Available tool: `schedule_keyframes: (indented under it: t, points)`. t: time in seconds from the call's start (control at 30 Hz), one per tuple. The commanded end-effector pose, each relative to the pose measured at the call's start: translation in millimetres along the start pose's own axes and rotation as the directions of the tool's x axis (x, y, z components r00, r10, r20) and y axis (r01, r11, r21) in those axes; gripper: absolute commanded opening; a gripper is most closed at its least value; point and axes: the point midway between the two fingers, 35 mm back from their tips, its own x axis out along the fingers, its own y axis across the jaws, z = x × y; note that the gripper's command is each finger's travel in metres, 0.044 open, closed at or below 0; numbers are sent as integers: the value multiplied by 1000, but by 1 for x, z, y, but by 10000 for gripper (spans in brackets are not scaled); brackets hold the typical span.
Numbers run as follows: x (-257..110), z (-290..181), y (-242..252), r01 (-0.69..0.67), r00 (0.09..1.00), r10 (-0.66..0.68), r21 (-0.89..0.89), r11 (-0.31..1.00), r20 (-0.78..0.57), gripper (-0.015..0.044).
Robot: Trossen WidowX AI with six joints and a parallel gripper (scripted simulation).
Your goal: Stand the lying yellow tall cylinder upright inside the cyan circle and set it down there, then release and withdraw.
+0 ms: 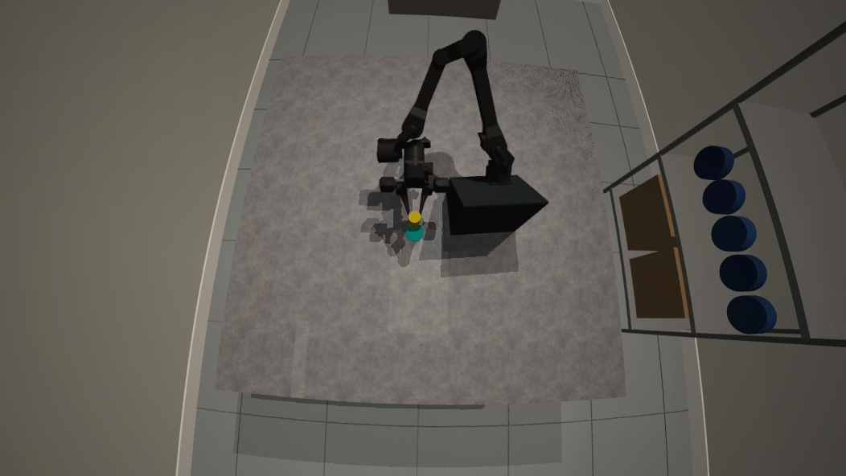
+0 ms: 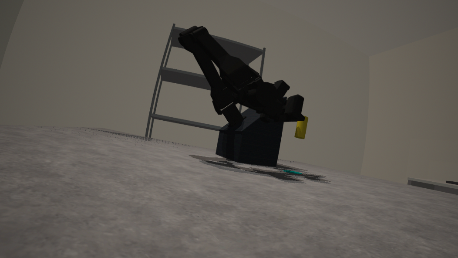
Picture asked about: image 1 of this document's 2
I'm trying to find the yellow cylinder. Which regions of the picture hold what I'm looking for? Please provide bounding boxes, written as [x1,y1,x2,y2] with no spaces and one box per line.
[408,211,421,228]

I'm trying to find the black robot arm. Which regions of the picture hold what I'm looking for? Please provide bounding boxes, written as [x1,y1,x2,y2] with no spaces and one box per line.
[376,30,515,185]

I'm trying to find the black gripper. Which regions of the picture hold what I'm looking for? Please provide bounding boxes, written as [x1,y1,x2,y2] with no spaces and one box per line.
[380,157,450,215]

